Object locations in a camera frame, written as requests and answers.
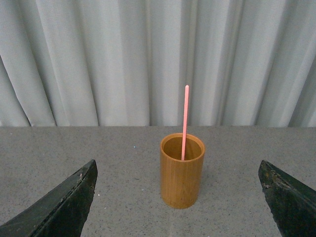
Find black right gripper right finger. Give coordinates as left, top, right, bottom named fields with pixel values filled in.
left=258, top=160, right=316, bottom=237

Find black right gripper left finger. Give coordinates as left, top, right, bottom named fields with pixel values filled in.
left=0, top=160, right=98, bottom=237

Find pink chopstick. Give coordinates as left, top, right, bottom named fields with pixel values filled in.
left=181, top=85, right=190, bottom=161

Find brown bamboo chopstick holder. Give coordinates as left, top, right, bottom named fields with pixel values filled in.
left=160, top=133, right=205, bottom=209

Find white curtain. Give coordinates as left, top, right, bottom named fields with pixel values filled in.
left=0, top=0, right=316, bottom=127

